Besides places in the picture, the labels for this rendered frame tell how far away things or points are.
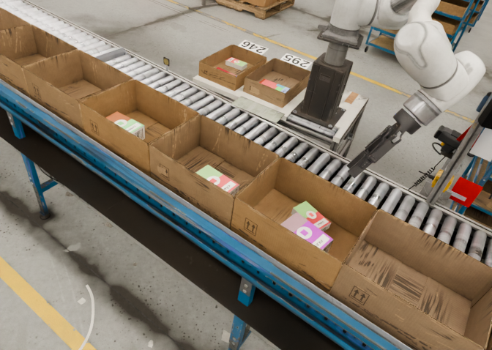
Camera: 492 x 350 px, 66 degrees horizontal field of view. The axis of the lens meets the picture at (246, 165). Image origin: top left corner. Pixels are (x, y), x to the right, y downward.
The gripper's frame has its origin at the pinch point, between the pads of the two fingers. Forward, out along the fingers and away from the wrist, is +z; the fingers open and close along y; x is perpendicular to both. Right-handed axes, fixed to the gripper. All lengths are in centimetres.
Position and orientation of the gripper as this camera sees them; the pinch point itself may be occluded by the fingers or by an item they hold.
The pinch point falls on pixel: (358, 165)
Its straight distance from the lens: 119.8
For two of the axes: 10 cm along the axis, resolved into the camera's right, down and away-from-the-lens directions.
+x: -7.3, -6.8, -0.5
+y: 2.1, -2.9, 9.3
